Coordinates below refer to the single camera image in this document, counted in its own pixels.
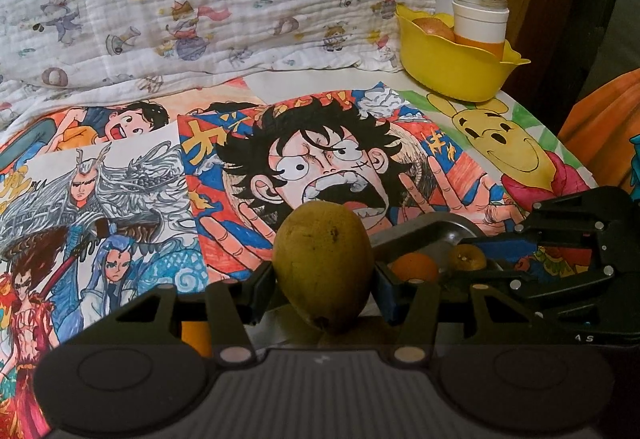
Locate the fantasy characters drawing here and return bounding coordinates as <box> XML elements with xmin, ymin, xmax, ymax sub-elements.
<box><xmin>0</xmin><ymin>124</ymin><xmax>211</xmax><ymax>439</ymax></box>

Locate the yellow bear drawing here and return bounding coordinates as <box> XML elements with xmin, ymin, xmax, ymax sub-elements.
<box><xmin>395</xmin><ymin>86</ymin><xmax>598</xmax><ymax>210</ymax></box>

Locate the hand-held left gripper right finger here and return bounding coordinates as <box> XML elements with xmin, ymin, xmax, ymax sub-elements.
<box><xmin>375</xmin><ymin>261</ymin><xmax>506</xmax><ymax>366</ymax></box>

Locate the small orange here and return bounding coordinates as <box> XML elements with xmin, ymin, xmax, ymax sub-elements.
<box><xmin>181</xmin><ymin>319</ymin><xmax>210</xmax><ymax>357</ymax></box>
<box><xmin>390</xmin><ymin>252</ymin><xmax>441</xmax><ymax>284</ymax></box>

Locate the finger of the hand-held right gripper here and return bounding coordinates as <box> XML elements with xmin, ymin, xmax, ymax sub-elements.
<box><xmin>492</xmin><ymin>254</ymin><xmax>615</xmax><ymax>320</ymax></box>
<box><xmin>460</xmin><ymin>189</ymin><xmax>613</xmax><ymax>265</ymax></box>

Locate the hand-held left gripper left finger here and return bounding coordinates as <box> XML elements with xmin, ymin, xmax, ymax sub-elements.
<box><xmin>102</xmin><ymin>264</ymin><xmax>277</xmax><ymax>367</ymax></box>

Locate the yellow plastic bowl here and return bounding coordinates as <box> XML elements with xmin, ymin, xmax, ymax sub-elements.
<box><xmin>395</xmin><ymin>3</ymin><xmax>531</xmax><ymax>102</ymax></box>

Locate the yellow lemon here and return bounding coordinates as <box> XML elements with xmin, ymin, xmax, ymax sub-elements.
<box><xmin>448</xmin><ymin>243</ymin><xmax>487</xmax><ymax>271</ymax></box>

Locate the green-yellow mango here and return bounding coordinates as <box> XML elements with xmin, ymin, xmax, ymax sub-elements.
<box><xmin>274</xmin><ymin>202</ymin><xmax>375</xmax><ymax>334</ymax></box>

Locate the teal cloth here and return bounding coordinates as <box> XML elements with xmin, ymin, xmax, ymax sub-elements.
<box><xmin>627</xmin><ymin>134</ymin><xmax>640</xmax><ymax>200</ymax></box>

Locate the white and orange cup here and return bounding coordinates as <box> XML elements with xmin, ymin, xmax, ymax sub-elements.
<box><xmin>451</xmin><ymin>0</ymin><xmax>510</xmax><ymax>57</ymax></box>

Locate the shouting boy drawing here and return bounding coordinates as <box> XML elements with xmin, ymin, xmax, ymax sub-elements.
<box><xmin>177</xmin><ymin>82</ymin><xmax>531</xmax><ymax>285</ymax></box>

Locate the orange cloth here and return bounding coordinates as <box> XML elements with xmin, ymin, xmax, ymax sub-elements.
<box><xmin>557</xmin><ymin>69</ymin><xmax>640</xmax><ymax>192</ymax></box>

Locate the metal tray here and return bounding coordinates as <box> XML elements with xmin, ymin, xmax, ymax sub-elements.
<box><xmin>250</xmin><ymin>213</ymin><xmax>541</xmax><ymax>350</ymax></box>

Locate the orange-brown fruit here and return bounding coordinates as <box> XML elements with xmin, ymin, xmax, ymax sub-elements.
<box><xmin>412</xmin><ymin>17</ymin><xmax>457</xmax><ymax>44</ymax></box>

